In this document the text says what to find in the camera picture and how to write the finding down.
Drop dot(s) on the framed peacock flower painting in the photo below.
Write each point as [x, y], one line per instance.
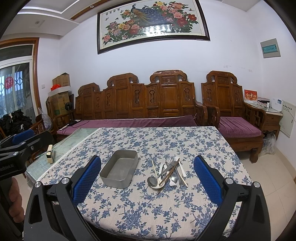
[135, 22]

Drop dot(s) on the metal fork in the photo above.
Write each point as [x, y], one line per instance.
[180, 178]

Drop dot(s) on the grey wall electrical box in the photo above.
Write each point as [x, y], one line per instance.
[270, 48]

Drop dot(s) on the metal spoon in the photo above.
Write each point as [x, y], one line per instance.
[153, 182]

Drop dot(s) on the top cardboard box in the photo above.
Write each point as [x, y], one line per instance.
[63, 80]

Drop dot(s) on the cardboard box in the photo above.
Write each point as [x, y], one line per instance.
[57, 103]
[63, 80]

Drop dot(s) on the metal rectangular tray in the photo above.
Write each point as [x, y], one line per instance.
[120, 168]

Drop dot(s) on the dark wooden chopstick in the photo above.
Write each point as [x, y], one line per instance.
[170, 173]

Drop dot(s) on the person's left hand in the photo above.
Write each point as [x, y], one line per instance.
[16, 210]

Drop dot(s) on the small black fan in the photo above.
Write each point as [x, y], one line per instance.
[70, 109]

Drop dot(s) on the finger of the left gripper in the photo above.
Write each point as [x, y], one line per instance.
[21, 137]

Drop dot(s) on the white router device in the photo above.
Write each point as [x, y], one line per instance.
[276, 104]

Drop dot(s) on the purple sofa cushion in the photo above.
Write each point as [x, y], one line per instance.
[180, 121]

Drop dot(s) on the lower cardboard box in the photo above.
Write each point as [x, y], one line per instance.
[57, 103]

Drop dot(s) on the white plastic fork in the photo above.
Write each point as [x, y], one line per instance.
[173, 179]

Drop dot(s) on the small beige table object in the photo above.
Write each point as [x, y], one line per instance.
[49, 154]

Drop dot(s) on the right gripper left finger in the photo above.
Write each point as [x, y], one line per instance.
[83, 179]

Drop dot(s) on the white plastic spoon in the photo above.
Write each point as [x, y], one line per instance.
[176, 158]

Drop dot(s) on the carved wooden armchair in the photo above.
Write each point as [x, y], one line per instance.
[223, 96]

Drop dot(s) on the carved wooden sofa bench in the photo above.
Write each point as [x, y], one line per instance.
[168, 95]

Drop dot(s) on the window with metal grille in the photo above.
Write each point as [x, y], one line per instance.
[16, 90]

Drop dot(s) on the red gift box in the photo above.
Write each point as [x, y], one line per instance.
[250, 95]

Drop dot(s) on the plastic bag under table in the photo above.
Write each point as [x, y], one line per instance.
[269, 144]

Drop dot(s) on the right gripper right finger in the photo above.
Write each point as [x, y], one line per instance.
[210, 179]

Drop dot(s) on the wooden side table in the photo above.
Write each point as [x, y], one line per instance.
[265, 120]

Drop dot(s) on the purple armchair cushion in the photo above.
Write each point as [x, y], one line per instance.
[237, 127]

